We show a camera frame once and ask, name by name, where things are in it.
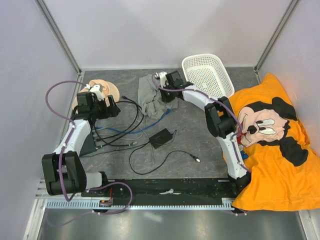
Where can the left aluminium frame post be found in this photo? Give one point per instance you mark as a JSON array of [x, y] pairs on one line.
[[58, 34]]

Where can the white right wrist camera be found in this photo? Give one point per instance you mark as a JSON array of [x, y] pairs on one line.
[[161, 79]]

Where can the peach bucket hat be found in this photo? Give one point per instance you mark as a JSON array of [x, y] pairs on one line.
[[108, 89]]

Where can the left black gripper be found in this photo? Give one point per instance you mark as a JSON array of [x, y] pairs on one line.
[[109, 112]]

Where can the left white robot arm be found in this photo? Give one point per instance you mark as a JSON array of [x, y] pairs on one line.
[[63, 171]]

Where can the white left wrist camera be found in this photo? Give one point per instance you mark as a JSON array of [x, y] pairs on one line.
[[97, 89]]

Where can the grey cloth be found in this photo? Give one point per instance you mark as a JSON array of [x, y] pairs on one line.
[[150, 99]]

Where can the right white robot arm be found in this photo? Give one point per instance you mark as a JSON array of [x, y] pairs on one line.
[[220, 120]]

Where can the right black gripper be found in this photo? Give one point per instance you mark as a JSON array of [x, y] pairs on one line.
[[165, 98]]

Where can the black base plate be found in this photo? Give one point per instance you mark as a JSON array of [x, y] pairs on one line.
[[180, 190]]

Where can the aluminium frame post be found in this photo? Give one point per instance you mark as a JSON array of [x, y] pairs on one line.
[[58, 34], [276, 34]]

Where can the orange cartoon mouse pillow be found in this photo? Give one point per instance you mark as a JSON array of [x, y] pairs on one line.
[[275, 147]]

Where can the black power adapter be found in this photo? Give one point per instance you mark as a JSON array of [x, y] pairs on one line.
[[161, 138]]

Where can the slotted cable duct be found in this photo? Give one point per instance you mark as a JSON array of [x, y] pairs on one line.
[[96, 204]]

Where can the white plastic basket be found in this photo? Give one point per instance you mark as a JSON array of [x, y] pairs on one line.
[[207, 72]]

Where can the right aluminium frame post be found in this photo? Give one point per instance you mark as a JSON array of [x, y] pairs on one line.
[[276, 34]]

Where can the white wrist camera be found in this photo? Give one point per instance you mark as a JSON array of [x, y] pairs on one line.
[[161, 79], [97, 89]]

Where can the black network switch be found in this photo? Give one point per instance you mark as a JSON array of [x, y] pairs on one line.
[[89, 145]]

